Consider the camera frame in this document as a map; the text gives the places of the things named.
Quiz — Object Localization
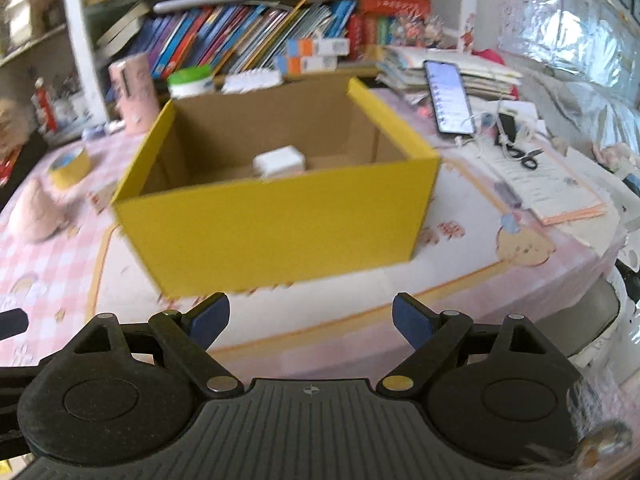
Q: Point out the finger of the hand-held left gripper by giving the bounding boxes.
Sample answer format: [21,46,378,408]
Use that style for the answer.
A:
[0,309,28,341]

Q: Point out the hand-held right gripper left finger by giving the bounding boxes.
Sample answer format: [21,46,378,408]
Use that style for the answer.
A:
[65,292,246,401]

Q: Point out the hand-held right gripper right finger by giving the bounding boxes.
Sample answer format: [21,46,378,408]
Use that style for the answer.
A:
[376,292,576,401]

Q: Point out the yellow cardboard box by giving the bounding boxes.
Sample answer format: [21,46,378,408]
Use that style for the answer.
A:
[111,77,442,298]

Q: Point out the pale pink plush toy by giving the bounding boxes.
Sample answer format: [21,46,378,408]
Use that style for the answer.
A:
[9,177,71,244]

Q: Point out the yellow tape roll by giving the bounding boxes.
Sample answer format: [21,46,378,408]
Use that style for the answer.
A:
[46,147,93,188]

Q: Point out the white cube box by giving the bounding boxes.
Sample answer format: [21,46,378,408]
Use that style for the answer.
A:
[252,146,307,180]

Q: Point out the pink checked tablecloth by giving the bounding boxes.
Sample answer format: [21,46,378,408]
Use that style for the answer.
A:
[0,87,631,411]

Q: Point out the white grey stool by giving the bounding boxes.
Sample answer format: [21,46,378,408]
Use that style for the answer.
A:
[570,275,631,366]

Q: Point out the stack of paper sheets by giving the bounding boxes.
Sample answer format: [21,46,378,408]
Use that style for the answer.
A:
[482,147,608,226]

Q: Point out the black scissors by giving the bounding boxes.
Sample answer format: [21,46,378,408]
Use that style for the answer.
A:
[507,146,546,170]

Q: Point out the orange fluffy cat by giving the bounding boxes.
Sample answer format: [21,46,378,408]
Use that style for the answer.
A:
[0,97,31,161]

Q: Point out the small spray bottle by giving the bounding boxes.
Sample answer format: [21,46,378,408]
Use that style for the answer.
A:
[82,122,126,138]

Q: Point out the black charger adapter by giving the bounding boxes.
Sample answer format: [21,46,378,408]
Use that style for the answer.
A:
[496,112,521,146]

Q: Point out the smartphone with lit screen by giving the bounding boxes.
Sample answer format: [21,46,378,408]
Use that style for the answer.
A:
[424,60,476,136]

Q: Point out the pink cylindrical dispenser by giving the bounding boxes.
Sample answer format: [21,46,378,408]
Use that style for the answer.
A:
[107,55,158,133]

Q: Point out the white jar green lid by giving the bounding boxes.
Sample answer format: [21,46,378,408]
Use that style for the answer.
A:
[166,66,217,101]

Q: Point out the white ridged tray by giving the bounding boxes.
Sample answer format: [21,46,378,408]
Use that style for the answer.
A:
[221,69,283,93]

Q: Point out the stack of booklets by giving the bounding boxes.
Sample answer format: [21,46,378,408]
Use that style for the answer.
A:
[375,45,523,101]

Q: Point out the orange and white carton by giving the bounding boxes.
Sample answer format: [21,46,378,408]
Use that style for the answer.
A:
[286,37,351,57]
[275,54,338,75]

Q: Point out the colourful paper flower bunch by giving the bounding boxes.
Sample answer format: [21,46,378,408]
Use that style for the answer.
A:
[395,15,458,51]

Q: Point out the row of colourful books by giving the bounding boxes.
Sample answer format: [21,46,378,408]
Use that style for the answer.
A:
[97,0,358,78]

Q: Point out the white bookshelf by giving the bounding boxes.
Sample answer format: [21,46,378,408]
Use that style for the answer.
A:
[0,0,481,126]

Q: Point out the thick lying books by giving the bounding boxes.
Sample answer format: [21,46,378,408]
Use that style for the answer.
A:
[95,2,151,56]

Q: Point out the red boxed book set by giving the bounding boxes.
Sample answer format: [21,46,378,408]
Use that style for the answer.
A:
[347,0,433,58]

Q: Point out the long white bar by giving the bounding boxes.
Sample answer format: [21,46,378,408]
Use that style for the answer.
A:
[152,0,292,15]

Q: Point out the silver foil window cover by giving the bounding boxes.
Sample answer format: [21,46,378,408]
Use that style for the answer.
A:
[500,0,640,126]

